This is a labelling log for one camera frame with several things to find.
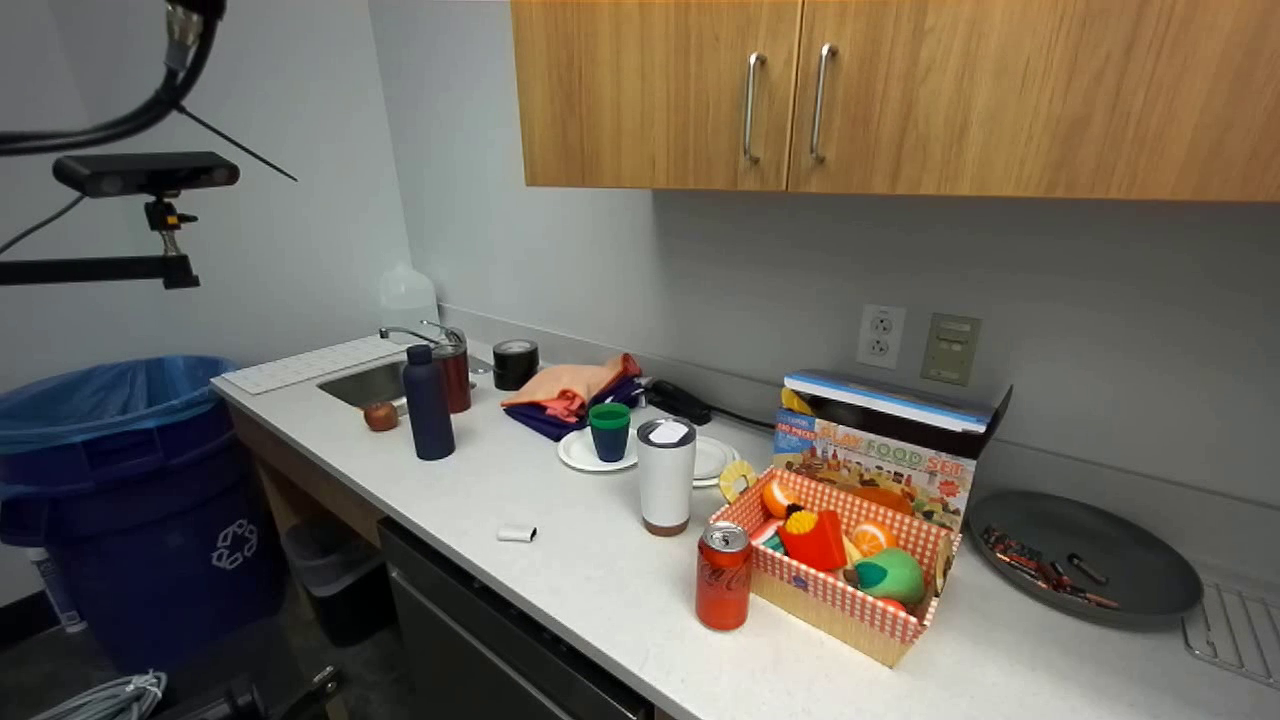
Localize wooden cabinet door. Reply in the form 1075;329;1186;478
507;0;799;197
791;0;1175;202

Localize wooden lower cabinet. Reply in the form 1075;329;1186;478
227;406;394;567

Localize black stapler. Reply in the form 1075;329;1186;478
646;377;720;428

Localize orange pink cloth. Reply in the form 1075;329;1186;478
496;349;646;428

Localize green blue cup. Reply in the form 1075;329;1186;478
583;400;638;468

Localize navy blue cloth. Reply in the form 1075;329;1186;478
501;377;648;444

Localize white plate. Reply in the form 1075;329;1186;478
687;431;744;492
552;423;646;478

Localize white tumbler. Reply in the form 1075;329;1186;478
633;411;699;541

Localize black cylinder mug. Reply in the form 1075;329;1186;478
490;332;544;395

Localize yellow toy disc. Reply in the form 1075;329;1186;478
715;457;763;507

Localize dark red cup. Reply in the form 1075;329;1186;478
436;329;478;416

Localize orange toy fruit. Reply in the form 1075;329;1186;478
761;472;805;525
843;519;898;559

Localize dark blue bottle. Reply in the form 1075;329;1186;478
401;340;459;464

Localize red soda can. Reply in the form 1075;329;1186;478
693;510;761;635

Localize clear plastic jug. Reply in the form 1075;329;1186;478
373;261;443;340

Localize red toy fruit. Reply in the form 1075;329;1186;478
776;502;854;579

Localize colourful toy cardboard box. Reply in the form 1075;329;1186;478
768;369;1016;531

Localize steel sink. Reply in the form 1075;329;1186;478
314;356;419;416

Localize red white checkered crate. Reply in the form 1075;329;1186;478
707;458;965;672

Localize black dishwasher front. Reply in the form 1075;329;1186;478
376;516;662;720

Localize green toy ball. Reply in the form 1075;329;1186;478
843;543;933;613

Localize small black waste bin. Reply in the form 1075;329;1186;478
285;516;401;653

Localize grey round tray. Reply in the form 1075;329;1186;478
965;485;1209;635

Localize blue recycling bin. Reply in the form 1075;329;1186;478
0;352;292;681

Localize grey plastic bag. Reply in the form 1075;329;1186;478
28;666;174;720

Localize white wall outlet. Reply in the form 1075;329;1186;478
854;301;908;377

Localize silver door handle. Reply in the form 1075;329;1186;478
805;41;843;169
738;48;774;170

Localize beige wall switch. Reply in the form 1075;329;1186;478
922;308;985;392

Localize black stereo camera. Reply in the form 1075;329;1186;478
49;146;245;201

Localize black cable hose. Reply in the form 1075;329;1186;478
0;0;227;161

